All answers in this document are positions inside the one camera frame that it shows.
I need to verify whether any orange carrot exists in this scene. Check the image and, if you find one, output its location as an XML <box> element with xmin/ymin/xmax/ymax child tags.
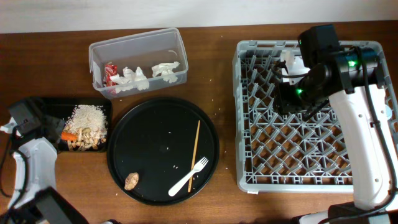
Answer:
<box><xmin>61</xmin><ymin>131</ymin><xmax>78</xmax><ymax>141</ymax></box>

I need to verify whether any grey plate with food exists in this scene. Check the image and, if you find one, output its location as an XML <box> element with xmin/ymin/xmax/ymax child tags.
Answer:
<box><xmin>280</xmin><ymin>50</ymin><xmax>310</xmax><ymax>77</ymax></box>

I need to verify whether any red candy wrapper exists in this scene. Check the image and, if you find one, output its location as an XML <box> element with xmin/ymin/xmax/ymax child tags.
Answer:
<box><xmin>103</xmin><ymin>62</ymin><xmax>118</xmax><ymax>87</ymax></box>

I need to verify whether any wooden chopstick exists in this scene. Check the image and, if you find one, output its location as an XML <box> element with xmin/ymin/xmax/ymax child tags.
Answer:
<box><xmin>187</xmin><ymin>120</ymin><xmax>201</xmax><ymax>193</ymax></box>

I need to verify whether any brown mushroom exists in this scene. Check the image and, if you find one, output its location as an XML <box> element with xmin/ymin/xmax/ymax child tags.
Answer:
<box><xmin>124</xmin><ymin>172</ymin><xmax>139</xmax><ymax>190</ymax></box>

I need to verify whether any white napkin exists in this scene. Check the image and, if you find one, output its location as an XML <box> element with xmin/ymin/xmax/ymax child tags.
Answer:
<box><xmin>110</xmin><ymin>67</ymin><xmax>150</xmax><ymax>93</ymax></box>

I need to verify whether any white plastic fork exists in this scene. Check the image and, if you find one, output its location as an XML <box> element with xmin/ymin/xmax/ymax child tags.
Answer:
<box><xmin>168</xmin><ymin>157</ymin><xmax>209</xmax><ymax>197</ymax></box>

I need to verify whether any white tissue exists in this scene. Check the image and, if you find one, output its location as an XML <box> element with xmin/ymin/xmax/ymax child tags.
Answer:
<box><xmin>152</xmin><ymin>62</ymin><xmax>180</xmax><ymax>83</ymax></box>

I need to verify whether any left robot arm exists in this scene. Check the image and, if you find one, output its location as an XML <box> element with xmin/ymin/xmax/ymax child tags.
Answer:
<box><xmin>1</xmin><ymin>118</ymin><xmax>88</xmax><ymax>223</ymax></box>

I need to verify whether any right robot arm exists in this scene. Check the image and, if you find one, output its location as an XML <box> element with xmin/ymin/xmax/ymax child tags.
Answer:
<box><xmin>272</xmin><ymin>46</ymin><xmax>397</xmax><ymax>223</ymax></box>

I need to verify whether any grey dishwasher rack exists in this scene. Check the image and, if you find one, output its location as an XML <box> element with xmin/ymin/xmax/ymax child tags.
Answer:
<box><xmin>233</xmin><ymin>39</ymin><xmax>398</xmax><ymax>194</ymax></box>

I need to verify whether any black rectangular tray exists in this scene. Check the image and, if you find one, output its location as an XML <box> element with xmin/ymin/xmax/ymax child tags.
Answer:
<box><xmin>31</xmin><ymin>96</ymin><xmax>113</xmax><ymax>153</ymax></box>

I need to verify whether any rice and peanut pile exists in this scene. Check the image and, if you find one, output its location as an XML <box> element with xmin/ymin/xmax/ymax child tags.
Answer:
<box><xmin>62</xmin><ymin>105</ymin><xmax>108</xmax><ymax>152</ymax></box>

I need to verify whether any round black tray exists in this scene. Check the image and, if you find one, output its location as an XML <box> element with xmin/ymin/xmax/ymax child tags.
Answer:
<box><xmin>107</xmin><ymin>97</ymin><xmax>220</xmax><ymax>206</ymax></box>

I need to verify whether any clear plastic bin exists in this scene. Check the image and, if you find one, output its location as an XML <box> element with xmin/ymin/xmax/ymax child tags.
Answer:
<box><xmin>89</xmin><ymin>28</ymin><xmax>188</xmax><ymax>99</ymax></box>

